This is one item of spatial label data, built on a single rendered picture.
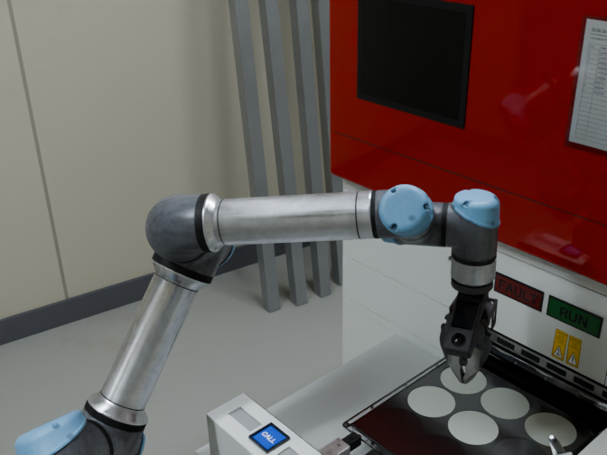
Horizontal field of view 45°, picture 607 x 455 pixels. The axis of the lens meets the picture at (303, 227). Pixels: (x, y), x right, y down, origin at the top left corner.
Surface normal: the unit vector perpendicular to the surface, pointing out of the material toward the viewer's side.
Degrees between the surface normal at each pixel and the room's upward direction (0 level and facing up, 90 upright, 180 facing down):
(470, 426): 0
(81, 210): 90
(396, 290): 90
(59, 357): 0
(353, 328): 90
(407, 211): 57
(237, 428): 0
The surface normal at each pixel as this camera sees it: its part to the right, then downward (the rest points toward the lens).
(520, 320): -0.75, 0.31
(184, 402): -0.02, -0.89
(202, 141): 0.54, 0.37
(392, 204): -0.23, -0.11
